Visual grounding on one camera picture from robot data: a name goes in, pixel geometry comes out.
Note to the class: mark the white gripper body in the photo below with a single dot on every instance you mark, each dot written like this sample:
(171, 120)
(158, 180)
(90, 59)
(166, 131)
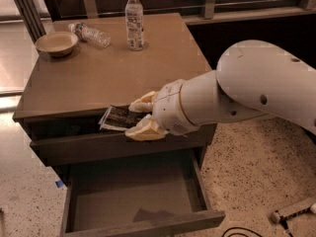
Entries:
(168, 109)

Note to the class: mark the upright clear water bottle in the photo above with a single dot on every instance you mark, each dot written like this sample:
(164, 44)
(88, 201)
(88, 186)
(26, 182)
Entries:
(134, 24)

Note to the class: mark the top drawer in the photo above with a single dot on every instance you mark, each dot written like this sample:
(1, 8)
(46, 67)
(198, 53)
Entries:
(67, 141)

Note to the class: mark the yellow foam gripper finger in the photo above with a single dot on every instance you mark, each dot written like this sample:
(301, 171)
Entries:
(146, 130)
(144, 104)

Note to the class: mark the brown drawer cabinet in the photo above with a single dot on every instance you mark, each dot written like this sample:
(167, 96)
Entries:
(84, 83)

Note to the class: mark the beige bowl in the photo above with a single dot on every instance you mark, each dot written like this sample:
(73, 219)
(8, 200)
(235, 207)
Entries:
(57, 44)

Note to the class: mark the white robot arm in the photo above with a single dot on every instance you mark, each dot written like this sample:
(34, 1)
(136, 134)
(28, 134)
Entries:
(253, 79)

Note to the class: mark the lying clear water bottle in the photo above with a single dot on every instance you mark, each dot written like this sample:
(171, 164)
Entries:
(93, 35)

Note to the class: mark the metal railing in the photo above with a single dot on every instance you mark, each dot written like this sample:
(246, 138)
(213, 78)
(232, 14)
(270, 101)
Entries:
(240, 18)

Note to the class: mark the open middle drawer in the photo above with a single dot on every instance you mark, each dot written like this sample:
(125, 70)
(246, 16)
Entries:
(153, 195)

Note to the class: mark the blue tape piece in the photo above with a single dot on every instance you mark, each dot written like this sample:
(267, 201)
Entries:
(59, 183)

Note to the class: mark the black rxbar chocolate bar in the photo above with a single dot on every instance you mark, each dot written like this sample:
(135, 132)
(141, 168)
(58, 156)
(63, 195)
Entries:
(119, 118)

